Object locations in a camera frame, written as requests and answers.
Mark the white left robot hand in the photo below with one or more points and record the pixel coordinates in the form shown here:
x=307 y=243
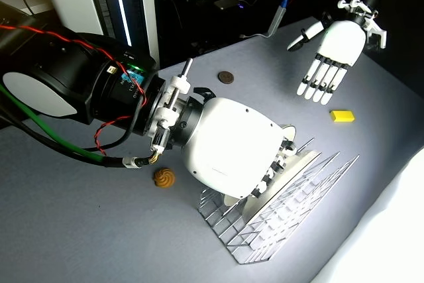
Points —
x=341 y=42

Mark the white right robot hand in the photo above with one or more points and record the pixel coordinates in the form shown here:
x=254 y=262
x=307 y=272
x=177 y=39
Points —
x=232 y=144

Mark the brown round cookie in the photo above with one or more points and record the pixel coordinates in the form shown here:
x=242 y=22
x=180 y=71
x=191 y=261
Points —
x=226 y=77

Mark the yellow wooden block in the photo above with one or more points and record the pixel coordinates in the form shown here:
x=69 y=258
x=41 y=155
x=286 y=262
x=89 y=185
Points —
x=342 y=116

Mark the orange swirl cookie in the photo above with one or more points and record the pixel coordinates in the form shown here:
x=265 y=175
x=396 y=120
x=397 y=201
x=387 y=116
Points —
x=164 y=178

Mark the grey flat box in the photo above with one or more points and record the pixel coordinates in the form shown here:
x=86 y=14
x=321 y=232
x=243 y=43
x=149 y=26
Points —
x=227 y=3

